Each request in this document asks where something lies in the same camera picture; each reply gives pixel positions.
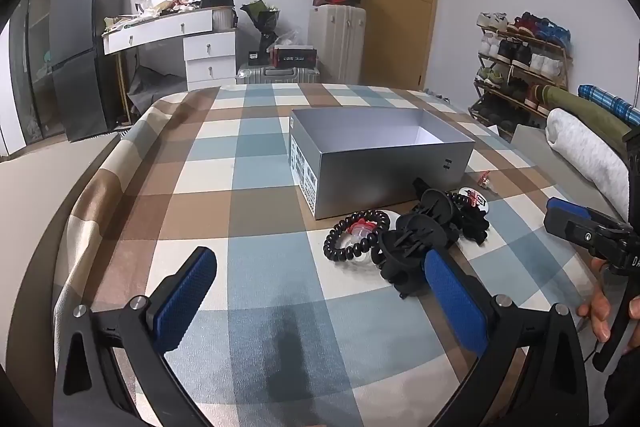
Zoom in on checkered blanket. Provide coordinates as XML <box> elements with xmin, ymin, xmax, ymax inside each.
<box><xmin>52</xmin><ymin>83</ymin><xmax>608</xmax><ymax>427</ymax></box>

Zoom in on pile of desk clutter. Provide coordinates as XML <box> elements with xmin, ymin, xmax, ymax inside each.
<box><xmin>105</xmin><ymin>0</ymin><xmax>203</xmax><ymax>30</ymax></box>

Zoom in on blue plaid cloth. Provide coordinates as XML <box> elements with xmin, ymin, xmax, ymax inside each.
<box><xmin>577</xmin><ymin>83</ymin><xmax>640</xmax><ymax>128</ymax></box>

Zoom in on rolled white blanket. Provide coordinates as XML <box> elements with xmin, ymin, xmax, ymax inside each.
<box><xmin>545</xmin><ymin>107</ymin><xmax>631</xmax><ymax>214</ymax></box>

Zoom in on black hair claw clip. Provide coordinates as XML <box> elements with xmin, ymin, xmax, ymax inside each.
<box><xmin>411</xmin><ymin>178</ymin><xmax>458</xmax><ymax>228</ymax></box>
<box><xmin>377</xmin><ymin>213</ymin><xmax>461</xmax><ymax>300</ymax></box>

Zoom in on shoe rack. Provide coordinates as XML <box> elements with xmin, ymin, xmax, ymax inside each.
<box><xmin>470</xmin><ymin>12</ymin><xmax>574</xmax><ymax>134</ymax></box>

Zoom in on white vanity desk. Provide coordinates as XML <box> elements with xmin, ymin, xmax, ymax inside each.
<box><xmin>102</xmin><ymin>7</ymin><xmax>236</xmax><ymax>56</ymax></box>

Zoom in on dark wrapped bouquet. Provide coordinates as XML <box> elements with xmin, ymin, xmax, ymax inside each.
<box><xmin>240</xmin><ymin>0</ymin><xmax>282</xmax><ymax>54</ymax></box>

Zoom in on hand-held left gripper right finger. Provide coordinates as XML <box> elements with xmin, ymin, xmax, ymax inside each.
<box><xmin>422</xmin><ymin>249</ymin><xmax>591</xmax><ymax>427</ymax></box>

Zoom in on dark cloth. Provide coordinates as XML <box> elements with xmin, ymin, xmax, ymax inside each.
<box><xmin>127</xmin><ymin>64</ymin><xmax>191</xmax><ymax>116</ymax></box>

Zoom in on silver suitcase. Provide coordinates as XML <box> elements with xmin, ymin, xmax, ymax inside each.
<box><xmin>236</xmin><ymin>62</ymin><xmax>321</xmax><ymax>86</ymax></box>

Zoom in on white round badge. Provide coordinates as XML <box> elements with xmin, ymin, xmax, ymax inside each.
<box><xmin>447</xmin><ymin>188</ymin><xmax>489</xmax><ymax>212</ymax></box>

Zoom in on rolled green blanket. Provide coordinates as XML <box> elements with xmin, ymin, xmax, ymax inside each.
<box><xmin>537</xmin><ymin>84</ymin><xmax>636</xmax><ymax>148</ymax></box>

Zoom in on white drawer unit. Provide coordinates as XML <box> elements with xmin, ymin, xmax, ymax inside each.
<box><xmin>182</xmin><ymin>31</ymin><xmax>237</xmax><ymax>90</ymax></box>

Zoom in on person's right hand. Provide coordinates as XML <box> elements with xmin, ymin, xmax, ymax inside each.
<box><xmin>575</xmin><ymin>257</ymin><xmax>640</xmax><ymax>350</ymax></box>

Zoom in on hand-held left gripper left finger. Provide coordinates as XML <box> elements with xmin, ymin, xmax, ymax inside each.
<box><xmin>52</xmin><ymin>247</ymin><xmax>218</xmax><ymax>427</ymax></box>

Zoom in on glass door cabinet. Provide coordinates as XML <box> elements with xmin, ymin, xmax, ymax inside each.
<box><xmin>0</xmin><ymin>0</ymin><xmax>66</xmax><ymax>158</ymax></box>

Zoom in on white ribbed bin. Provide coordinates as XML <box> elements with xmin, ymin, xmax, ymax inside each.
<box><xmin>212</xmin><ymin>7</ymin><xmax>237</xmax><ymax>31</ymax></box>

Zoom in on black spiral hair tie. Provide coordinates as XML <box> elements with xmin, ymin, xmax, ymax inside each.
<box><xmin>323</xmin><ymin>210</ymin><xmax>392</xmax><ymax>267</ymax></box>

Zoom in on dark grey fridge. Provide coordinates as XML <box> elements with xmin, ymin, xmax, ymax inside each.
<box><xmin>48</xmin><ymin>0</ymin><xmax>132</xmax><ymax>142</ymax></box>

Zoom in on rows of shoes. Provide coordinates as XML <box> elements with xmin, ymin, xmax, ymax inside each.
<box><xmin>472</xmin><ymin>11</ymin><xmax>572</xmax><ymax>128</ymax></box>

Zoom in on white suitcase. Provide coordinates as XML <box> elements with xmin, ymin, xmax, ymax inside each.
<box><xmin>307</xmin><ymin>4</ymin><xmax>367</xmax><ymax>85</ymax></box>

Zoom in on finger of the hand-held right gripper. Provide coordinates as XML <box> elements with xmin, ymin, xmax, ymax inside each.
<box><xmin>544</xmin><ymin>198</ymin><xmax>631</xmax><ymax>260</ymax></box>

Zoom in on black fabric hair tie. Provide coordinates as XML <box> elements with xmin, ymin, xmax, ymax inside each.
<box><xmin>452</xmin><ymin>203</ymin><xmax>491</xmax><ymax>247</ymax></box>

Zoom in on black red flat box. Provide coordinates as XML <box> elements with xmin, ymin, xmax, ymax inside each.
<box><xmin>270</xmin><ymin>47</ymin><xmax>319</xmax><ymax>68</ymax></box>

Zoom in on silver cardboard box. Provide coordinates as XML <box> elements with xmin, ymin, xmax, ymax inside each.
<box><xmin>289</xmin><ymin>108</ymin><xmax>475</xmax><ymax>221</ymax></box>

